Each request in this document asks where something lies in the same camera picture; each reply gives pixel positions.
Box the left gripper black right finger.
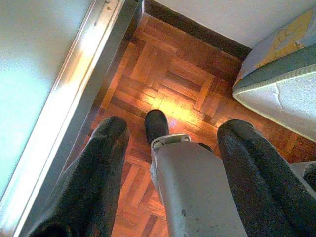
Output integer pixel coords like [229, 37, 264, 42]
[217, 119, 316, 237]

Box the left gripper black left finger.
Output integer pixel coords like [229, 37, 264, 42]
[28, 116, 130, 237]

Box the robot grey right leg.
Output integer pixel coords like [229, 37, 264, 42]
[291, 161, 316, 193]

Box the robot grey leg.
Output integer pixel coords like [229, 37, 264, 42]
[291, 161, 316, 193]
[150, 133, 249, 237]

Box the robot grey left leg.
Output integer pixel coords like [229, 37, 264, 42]
[150, 133, 249, 237]

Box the robot black left foot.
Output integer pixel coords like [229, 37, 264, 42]
[145, 110, 214, 153]

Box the green white quilted mattress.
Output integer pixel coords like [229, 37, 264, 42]
[232, 43, 316, 144]

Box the frosted glass sliding door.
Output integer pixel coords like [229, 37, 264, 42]
[0, 0, 145, 237]

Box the pale patterned bed panel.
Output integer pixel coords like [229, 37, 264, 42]
[238, 6, 316, 84]

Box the dark wooden baseboard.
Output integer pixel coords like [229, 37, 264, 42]
[143, 0, 252, 61]

